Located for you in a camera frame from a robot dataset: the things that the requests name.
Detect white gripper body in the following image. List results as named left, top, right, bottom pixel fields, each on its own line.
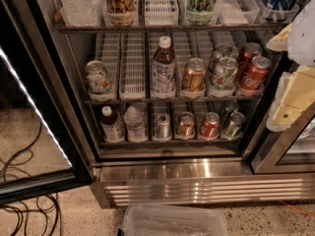
left=287, top=0, right=315, bottom=67

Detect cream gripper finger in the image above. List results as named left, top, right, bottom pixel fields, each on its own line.
left=266, top=24, right=292, bottom=52
left=266, top=66, right=315, bottom=132

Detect red coke can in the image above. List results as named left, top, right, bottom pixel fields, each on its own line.
left=240, top=56, right=271, bottom=90
left=236, top=42, right=262, bottom=80

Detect rear white green soda can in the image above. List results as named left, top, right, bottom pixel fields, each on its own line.
left=208, top=44, right=233, bottom=73

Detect white green soda can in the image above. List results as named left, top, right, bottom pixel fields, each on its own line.
left=85, top=60, right=111, bottom=94
left=211, top=56, right=237, bottom=89
left=208, top=44, right=233, bottom=73

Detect rear green can bottom shelf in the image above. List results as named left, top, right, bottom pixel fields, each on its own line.
left=220, top=100, right=239, bottom=122

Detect front white green soda can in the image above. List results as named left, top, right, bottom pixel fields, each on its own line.
left=211, top=56, right=237, bottom=89

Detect front green can bottom shelf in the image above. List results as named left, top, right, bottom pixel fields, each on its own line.
left=222, top=112, right=245, bottom=139

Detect tall green can top shelf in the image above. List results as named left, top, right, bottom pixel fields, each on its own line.
left=186, top=0, right=217, bottom=25

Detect red can bottom shelf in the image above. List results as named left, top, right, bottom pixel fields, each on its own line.
left=199, top=112, right=220, bottom=139

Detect gold soda can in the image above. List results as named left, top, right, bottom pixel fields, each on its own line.
left=181, top=57, right=207, bottom=92

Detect copper can bottom shelf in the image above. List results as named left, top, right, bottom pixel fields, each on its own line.
left=176, top=111, right=195, bottom=137

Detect stainless steel fridge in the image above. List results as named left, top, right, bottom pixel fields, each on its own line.
left=36, top=0, right=315, bottom=207

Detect silver can bottom shelf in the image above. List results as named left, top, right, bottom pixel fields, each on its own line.
left=156, top=113, right=170, bottom=139

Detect tall gold can top shelf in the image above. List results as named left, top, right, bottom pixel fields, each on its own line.
left=105, top=0, right=136, bottom=27

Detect left white green soda can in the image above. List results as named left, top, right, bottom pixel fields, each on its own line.
left=85, top=60, right=111, bottom=94

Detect black glass fridge door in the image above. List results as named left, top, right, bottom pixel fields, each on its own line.
left=0, top=0, right=93, bottom=206

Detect brown tea bottle white cap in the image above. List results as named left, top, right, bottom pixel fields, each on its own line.
left=152, top=35, right=176, bottom=98

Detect small clear water bottle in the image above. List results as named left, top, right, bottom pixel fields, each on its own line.
left=124, top=106, right=147, bottom=143

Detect small brown tea bottle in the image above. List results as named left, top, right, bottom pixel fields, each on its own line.
left=100, top=106, right=124, bottom=143

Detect clear plastic bin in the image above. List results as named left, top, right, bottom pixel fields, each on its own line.
left=117, top=205, right=228, bottom=236

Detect large clear water bottle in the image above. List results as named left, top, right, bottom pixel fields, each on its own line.
left=60, top=0, right=101, bottom=28

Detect orange floor cable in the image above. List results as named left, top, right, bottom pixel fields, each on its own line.
left=279, top=200, right=315, bottom=218

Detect black floor cables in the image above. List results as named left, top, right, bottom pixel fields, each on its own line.
left=0, top=121, right=63, bottom=236

